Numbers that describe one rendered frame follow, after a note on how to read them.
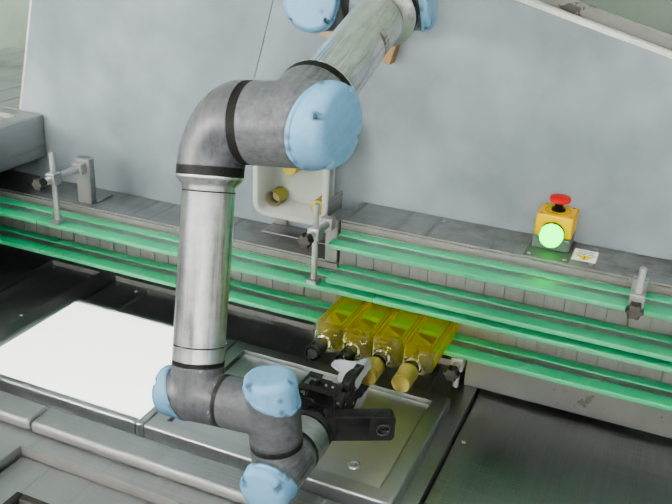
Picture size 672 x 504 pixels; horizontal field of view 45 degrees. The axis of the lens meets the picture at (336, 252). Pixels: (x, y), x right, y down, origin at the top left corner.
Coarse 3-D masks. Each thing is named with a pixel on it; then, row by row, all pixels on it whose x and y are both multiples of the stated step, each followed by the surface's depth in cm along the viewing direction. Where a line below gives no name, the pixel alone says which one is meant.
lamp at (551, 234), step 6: (552, 222) 153; (546, 228) 152; (552, 228) 151; (558, 228) 151; (540, 234) 152; (546, 234) 151; (552, 234) 151; (558, 234) 151; (564, 234) 153; (540, 240) 153; (546, 240) 152; (552, 240) 151; (558, 240) 151; (546, 246) 153; (552, 246) 152
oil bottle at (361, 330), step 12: (360, 312) 156; (372, 312) 156; (384, 312) 157; (348, 324) 152; (360, 324) 152; (372, 324) 152; (348, 336) 149; (360, 336) 148; (372, 336) 149; (360, 348) 148
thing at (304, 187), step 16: (256, 176) 174; (272, 176) 179; (288, 176) 179; (304, 176) 177; (320, 176) 176; (256, 192) 175; (288, 192) 180; (304, 192) 179; (320, 192) 177; (256, 208) 177; (272, 208) 177; (288, 208) 177; (304, 208) 177
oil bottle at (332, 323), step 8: (344, 296) 162; (336, 304) 159; (344, 304) 159; (352, 304) 159; (360, 304) 159; (328, 312) 155; (336, 312) 156; (344, 312) 156; (352, 312) 156; (320, 320) 152; (328, 320) 153; (336, 320) 153; (344, 320) 153; (320, 328) 151; (328, 328) 150; (336, 328) 150; (344, 328) 152; (328, 336) 150; (336, 336) 150; (336, 344) 151; (336, 352) 152
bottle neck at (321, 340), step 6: (318, 336) 150; (324, 336) 150; (312, 342) 148; (318, 342) 148; (324, 342) 149; (306, 348) 147; (312, 348) 146; (318, 348) 146; (324, 348) 148; (306, 354) 147; (312, 354) 148; (318, 354) 146; (312, 360) 147
